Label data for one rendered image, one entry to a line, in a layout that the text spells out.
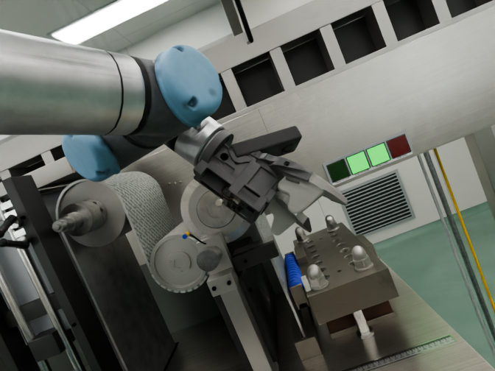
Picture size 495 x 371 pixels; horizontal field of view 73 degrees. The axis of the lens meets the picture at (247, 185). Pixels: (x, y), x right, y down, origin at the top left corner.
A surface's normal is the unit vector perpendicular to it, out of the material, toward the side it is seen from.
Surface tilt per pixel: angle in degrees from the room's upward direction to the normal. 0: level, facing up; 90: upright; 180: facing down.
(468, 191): 90
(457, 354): 0
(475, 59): 90
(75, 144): 104
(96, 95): 117
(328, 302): 90
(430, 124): 90
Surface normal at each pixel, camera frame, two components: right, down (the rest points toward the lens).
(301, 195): -0.33, -0.62
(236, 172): 0.13, -0.36
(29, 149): -0.07, 0.11
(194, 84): 0.72, -0.25
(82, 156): -0.46, 0.51
